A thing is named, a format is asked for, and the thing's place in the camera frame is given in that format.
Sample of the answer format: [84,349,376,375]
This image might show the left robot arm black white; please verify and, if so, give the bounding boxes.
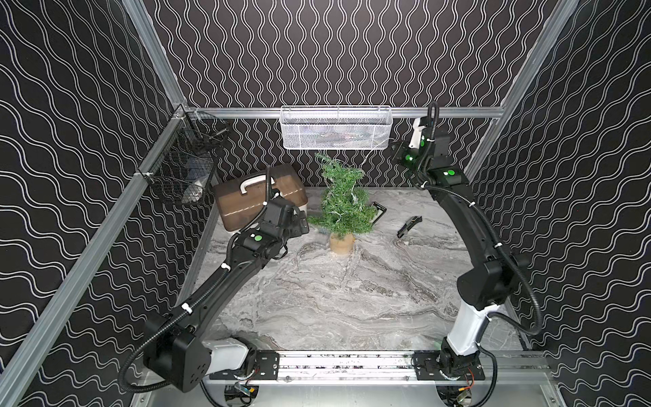
[117,168,310,393]

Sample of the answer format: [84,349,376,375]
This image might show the black wire wall basket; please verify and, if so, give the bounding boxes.
[144,105,232,206]

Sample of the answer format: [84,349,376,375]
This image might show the small black tool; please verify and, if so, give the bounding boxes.
[397,215,423,239]

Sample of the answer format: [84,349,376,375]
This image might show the thin wire string lights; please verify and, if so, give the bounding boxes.
[320,150,376,234]

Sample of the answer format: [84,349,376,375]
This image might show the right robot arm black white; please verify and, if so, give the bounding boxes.
[391,103,543,380]

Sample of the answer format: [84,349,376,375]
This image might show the white wire wall basket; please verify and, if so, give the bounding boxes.
[279,105,393,150]

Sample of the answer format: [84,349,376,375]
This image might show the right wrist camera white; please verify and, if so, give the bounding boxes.
[409,117,429,149]

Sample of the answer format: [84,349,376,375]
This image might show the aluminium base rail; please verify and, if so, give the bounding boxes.
[141,348,553,386]

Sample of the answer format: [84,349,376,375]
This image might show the brown white storage box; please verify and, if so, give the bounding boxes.
[212,164,309,233]

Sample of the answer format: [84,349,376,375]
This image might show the small green christmas tree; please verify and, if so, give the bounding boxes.
[309,154,377,255]

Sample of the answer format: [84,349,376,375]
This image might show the black battery pack case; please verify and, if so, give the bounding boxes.
[371,202,388,226]

